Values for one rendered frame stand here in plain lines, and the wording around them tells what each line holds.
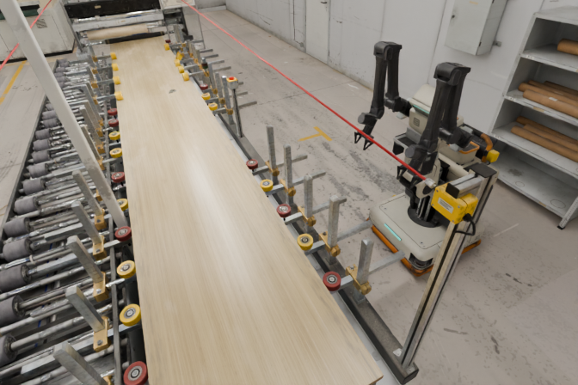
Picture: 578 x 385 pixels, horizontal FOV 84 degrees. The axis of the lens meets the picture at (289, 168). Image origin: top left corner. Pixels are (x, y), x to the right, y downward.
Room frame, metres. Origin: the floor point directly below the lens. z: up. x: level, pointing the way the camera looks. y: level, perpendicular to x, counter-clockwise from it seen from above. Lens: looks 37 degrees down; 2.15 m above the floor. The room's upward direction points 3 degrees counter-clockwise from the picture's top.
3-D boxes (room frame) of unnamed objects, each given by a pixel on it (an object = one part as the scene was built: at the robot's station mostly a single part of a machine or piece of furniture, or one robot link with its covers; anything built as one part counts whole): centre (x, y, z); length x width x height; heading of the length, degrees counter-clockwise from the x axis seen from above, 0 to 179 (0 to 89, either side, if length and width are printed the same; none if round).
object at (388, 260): (0.90, -0.34, 0.83); 0.43 x 0.03 x 0.04; 114
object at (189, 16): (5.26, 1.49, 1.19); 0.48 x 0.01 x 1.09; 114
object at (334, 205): (1.07, -0.20, 0.93); 0.04 x 0.04 x 0.48; 24
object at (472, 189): (0.54, -0.39, 1.20); 0.15 x 0.12 x 1.00; 24
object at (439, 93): (1.39, -0.73, 1.41); 0.11 x 0.06 x 0.43; 24
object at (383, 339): (2.84, 0.59, 0.67); 5.11 x 0.08 x 0.10; 24
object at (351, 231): (1.13, -0.24, 0.81); 0.43 x 0.03 x 0.04; 114
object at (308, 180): (1.30, -0.10, 0.87); 0.04 x 0.04 x 0.48; 24
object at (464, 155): (1.81, -1.17, 0.87); 0.23 x 0.15 x 0.11; 24
